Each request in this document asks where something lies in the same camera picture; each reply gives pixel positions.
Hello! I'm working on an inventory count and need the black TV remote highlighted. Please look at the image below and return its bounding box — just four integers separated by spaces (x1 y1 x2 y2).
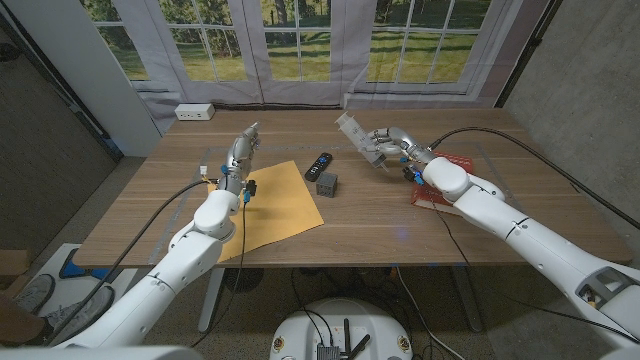
304 152 334 183

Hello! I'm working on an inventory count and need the grey lattice block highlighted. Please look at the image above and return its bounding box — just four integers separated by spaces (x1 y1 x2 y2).
315 171 339 198

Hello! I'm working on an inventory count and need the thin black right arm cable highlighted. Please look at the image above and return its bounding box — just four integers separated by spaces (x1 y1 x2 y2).
429 194 640 346

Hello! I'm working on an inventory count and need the person's brown trouser leg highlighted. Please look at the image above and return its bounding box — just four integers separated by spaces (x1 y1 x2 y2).
0 293 46 345

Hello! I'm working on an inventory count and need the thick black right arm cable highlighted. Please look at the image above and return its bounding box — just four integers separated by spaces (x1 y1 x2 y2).
427 126 640 232

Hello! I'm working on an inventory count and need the white table leg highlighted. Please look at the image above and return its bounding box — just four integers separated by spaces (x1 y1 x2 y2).
198 268 226 334
449 266 484 334

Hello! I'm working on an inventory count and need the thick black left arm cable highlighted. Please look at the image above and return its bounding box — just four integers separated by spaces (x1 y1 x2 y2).
44 178 222 346

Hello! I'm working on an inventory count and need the black round floor disc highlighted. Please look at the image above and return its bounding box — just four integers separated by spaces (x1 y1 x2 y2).
223 268 265 294

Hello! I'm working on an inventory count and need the white column panel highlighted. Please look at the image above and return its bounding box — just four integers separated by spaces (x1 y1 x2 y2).
4 0 164 157

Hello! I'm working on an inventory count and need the blue floor object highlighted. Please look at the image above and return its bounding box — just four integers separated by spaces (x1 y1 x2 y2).
58 248 114 282

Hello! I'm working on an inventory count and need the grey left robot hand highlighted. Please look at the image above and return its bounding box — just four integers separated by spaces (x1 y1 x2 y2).
219 122 261 196

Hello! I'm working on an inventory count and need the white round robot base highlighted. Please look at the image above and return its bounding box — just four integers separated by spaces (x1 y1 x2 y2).
269 298 415 360

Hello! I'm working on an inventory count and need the clear plastic syringe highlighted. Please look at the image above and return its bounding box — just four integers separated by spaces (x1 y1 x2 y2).
334 111 389 172

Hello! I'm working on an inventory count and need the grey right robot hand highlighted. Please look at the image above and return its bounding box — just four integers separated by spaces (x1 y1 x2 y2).
367 126 436 166

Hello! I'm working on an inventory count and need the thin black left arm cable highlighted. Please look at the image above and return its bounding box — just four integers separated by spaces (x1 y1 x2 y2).
189 199 249 348

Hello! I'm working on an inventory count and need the white power strip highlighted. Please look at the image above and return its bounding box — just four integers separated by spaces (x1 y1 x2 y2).
174 103 216 122

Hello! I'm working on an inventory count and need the white floor cable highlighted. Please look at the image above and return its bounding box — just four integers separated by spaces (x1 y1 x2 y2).
394 267 466 360

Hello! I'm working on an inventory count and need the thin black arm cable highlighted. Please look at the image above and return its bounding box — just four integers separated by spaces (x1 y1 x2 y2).
189 199 249 348
429 194 640 346

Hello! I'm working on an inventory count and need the black backdrop stand pole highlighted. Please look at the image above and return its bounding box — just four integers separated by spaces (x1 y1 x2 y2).
494 0 564 109

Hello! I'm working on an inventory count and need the red hardcover book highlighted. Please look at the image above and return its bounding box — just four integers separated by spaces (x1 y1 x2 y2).
410 152 475 216

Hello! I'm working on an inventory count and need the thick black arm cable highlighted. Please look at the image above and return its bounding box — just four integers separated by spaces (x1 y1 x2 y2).
44 178 222 346
427 126 640 232

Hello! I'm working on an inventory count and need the yellow manila envelope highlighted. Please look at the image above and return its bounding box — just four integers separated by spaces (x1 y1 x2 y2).
207 160 325 262

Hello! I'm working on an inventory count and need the printed window backdrop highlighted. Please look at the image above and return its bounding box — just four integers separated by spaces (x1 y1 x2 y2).
79 0 554 135

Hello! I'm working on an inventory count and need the brown cardboard box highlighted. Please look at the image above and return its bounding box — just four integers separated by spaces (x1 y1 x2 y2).
0 249 31 296

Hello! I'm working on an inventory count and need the white floor mat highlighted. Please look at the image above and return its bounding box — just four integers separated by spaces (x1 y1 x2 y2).
27 243 139 346

